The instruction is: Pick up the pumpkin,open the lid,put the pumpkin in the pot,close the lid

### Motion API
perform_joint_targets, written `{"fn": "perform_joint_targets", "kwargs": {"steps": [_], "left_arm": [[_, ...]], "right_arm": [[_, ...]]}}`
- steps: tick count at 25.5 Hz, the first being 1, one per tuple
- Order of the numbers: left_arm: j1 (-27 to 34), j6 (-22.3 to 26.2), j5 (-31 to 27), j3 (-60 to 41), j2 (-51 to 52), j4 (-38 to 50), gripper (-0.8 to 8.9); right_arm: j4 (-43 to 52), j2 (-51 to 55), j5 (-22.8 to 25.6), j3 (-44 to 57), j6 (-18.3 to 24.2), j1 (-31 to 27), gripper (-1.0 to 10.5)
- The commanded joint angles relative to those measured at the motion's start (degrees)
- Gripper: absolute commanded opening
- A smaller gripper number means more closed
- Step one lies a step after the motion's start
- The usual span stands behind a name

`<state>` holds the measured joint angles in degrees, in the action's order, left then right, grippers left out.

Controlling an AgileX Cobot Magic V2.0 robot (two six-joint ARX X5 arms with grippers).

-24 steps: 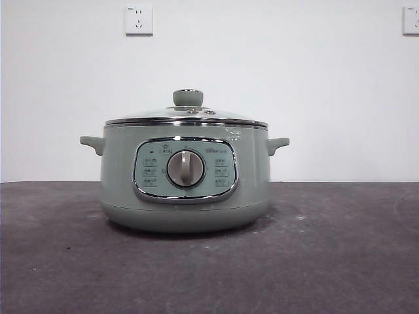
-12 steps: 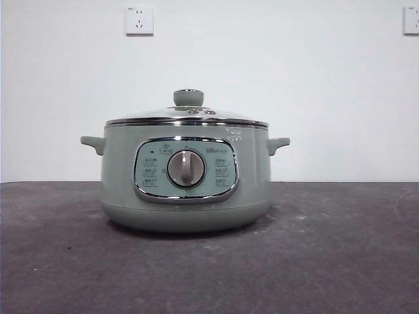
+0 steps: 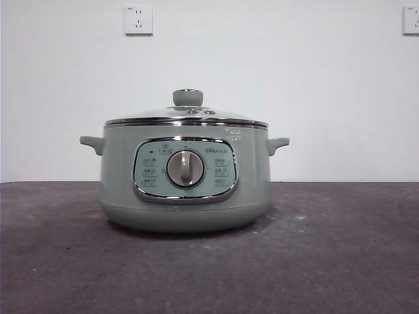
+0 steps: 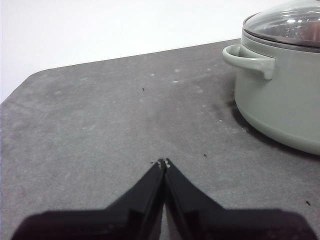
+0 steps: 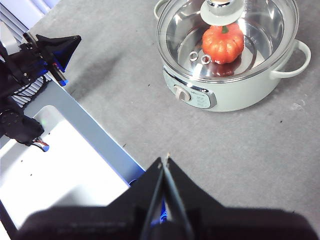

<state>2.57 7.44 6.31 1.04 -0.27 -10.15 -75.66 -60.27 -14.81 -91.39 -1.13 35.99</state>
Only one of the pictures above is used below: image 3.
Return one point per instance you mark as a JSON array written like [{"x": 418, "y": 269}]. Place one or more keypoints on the glass lid with green knob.
[{"x": 187, "y": 97}]

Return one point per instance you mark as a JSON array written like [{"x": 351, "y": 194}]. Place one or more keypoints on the pale green electric pot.
[{"x": 121, "y": 170}]

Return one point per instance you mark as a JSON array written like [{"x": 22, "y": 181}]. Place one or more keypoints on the white wall socket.
[
  {"x": 138, "y": 20},
  {"x": 411, "y": 20}
]

